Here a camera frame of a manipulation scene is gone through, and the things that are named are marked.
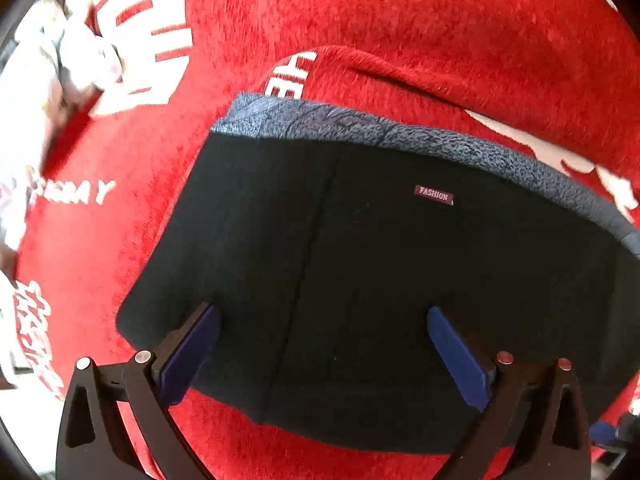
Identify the black pants with grey waistband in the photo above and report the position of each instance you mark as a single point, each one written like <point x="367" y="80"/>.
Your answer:
<point x="380" y="260"/>

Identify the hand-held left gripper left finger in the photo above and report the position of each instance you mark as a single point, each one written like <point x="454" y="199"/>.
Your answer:
<point x="192" y="345"/>

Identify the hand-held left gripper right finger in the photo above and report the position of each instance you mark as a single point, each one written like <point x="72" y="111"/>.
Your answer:
<point x="457" y="355"/>

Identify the white floral cloth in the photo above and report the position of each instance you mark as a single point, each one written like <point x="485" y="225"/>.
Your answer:
<point x="35" y="90"/>

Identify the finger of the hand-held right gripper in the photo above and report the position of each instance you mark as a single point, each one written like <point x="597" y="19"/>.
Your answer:
<point x="602" y="433"/>

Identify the red printed blanket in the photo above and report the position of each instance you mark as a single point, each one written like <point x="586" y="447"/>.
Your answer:
<point x="400" y="35"/>

